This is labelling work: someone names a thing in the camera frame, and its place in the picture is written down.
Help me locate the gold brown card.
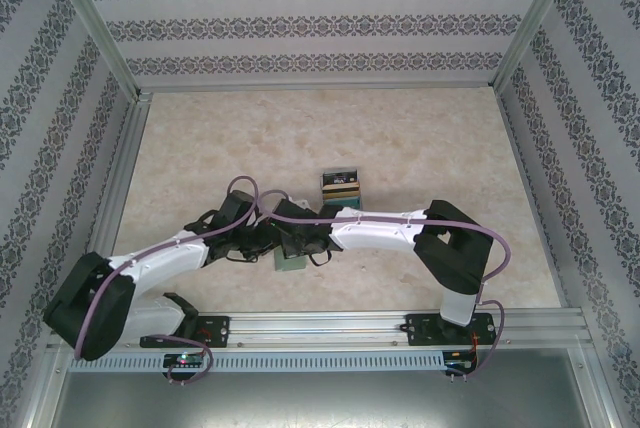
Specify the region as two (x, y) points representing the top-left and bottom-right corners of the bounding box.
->
(321, 184), (361, 199)

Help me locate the grey metal sheet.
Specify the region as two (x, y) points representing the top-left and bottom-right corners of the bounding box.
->
(52, 347), (614, 428)

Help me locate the left controller board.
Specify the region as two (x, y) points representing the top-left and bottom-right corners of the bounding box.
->
(163, 353), (207, 370)

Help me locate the controller board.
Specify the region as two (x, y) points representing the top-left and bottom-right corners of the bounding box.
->
(163, 353), (207, 370)
(443, 356), (480, 373)

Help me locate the right controller board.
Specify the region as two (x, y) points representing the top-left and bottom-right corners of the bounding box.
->
(443, 356), (480, 373)

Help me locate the thin black right gripper cable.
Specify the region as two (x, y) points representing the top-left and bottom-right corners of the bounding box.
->
(305, 246), (335, 268)

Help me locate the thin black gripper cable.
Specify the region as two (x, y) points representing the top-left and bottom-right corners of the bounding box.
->
(305, 246), (335, 268)
(219, 246), (264, 266)

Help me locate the thin black left gripper cable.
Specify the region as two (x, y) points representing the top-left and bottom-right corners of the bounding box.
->
(219, 246), (264, 266)

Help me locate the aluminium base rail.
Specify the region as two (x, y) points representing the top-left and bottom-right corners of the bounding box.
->
(197, 310), (587, 350)

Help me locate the aluminium side rail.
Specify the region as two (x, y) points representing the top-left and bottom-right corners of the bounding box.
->
(497, 87), (572, 310)
(84, 90), (154, 294)

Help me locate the perforated metal cable tray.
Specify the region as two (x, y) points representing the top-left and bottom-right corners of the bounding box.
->
(67, 350), (482, 375)

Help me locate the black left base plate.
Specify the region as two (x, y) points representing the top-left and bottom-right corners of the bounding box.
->
(139, 315), (232, 350)

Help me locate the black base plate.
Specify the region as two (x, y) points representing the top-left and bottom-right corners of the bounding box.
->
(403, 312), (495, 348)
(139, 315), (232, 350)

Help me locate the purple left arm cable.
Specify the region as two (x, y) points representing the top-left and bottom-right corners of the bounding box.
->
(72, 175), (261, 385)

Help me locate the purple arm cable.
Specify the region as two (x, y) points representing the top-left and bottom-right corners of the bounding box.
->
(256, 190), (512, 384)
(72, 175), (261, 385)

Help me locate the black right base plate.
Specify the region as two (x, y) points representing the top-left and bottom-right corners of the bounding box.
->
(403, 312), (495, 348)

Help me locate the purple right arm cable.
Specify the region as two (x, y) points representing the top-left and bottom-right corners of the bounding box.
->
(256, 190), (512, 384)

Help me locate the aluminium frame post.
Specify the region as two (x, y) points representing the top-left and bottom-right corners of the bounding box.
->
(491, 0), (585, 91)
(47, 0), (145, 100)

